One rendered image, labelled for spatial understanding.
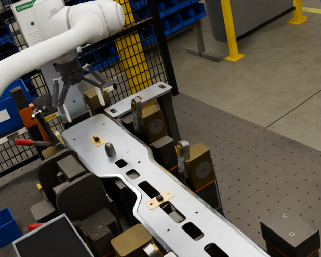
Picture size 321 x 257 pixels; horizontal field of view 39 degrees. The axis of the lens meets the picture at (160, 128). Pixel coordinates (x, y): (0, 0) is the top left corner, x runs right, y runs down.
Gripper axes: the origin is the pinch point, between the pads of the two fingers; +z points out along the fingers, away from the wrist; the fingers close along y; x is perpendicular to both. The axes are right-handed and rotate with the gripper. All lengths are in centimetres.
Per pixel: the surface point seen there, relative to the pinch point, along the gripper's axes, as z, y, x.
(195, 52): 110, 180, 226
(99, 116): 13.7, 8.4, 16.8
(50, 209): 5.4, -28.1, -35.5
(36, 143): 2.8, -20.5, -0.9
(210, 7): 77, 213, 235
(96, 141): 13.1, -0.7, -1.0
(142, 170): 13.4, 3.3, -29.9
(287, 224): 10, 17, -82
